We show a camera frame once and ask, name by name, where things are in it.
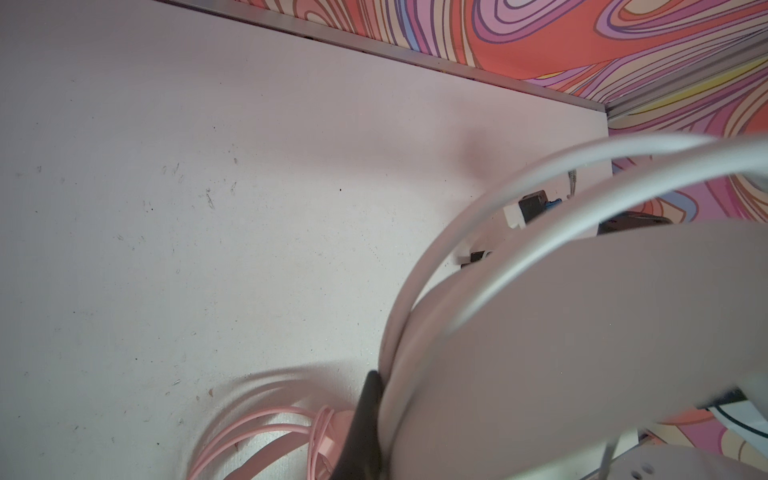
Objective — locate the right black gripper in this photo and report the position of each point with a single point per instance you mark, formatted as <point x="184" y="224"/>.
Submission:
<point x="515" y="217"/>

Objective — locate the pink headphones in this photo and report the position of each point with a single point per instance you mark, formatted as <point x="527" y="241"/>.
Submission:
<point x="323" y="433"/>

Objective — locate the white headphones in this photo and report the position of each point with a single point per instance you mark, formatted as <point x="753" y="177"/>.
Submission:
<point x="561" y="339"/>

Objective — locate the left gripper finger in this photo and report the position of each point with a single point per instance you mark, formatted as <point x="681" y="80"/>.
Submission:
<point x="361" y="457"/>

